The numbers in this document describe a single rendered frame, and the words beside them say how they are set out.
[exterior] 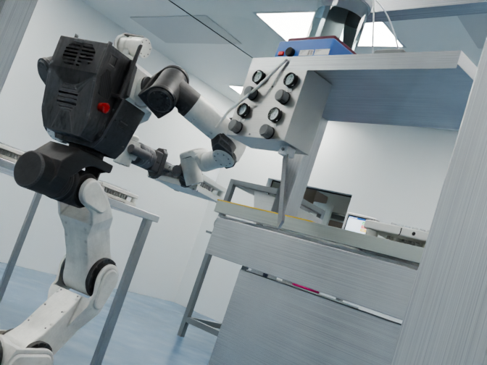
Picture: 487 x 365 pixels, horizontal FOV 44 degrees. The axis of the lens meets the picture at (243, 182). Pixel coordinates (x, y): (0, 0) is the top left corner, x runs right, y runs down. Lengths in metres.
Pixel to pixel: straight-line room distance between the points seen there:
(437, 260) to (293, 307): 1.02
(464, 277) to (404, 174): 6.63
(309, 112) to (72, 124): 0.74
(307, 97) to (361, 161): 5.80
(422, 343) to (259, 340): 1.08
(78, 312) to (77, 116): 0.66
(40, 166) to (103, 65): 0.35
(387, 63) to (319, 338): 0.62
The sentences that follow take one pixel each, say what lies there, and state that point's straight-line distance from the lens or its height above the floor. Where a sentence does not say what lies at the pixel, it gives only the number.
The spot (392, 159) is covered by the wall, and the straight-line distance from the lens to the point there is 7.16.
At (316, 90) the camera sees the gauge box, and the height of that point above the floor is 1.26.
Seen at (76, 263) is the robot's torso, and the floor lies 0.60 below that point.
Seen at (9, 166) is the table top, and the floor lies 0.86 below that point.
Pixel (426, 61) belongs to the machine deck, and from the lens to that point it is 1.35.
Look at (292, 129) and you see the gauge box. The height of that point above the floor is 1.13.
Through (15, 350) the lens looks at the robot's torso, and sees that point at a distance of 1.95.
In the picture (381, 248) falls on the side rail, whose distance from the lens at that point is 1.27.
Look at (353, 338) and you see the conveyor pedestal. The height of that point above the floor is 0.71.
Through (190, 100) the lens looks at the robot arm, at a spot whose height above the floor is 1.21.
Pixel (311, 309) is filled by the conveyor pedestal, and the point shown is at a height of 0.73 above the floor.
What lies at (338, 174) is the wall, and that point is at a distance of 7.42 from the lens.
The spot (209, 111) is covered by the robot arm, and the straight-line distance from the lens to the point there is 1.91.
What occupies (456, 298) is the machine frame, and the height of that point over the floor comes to 0.80.
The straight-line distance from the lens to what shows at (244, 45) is 1.77.
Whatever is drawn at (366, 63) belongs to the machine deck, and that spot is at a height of 1.30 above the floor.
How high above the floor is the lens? 0.78
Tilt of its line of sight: 7 degrees up
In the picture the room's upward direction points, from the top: 19 degrees clockwise
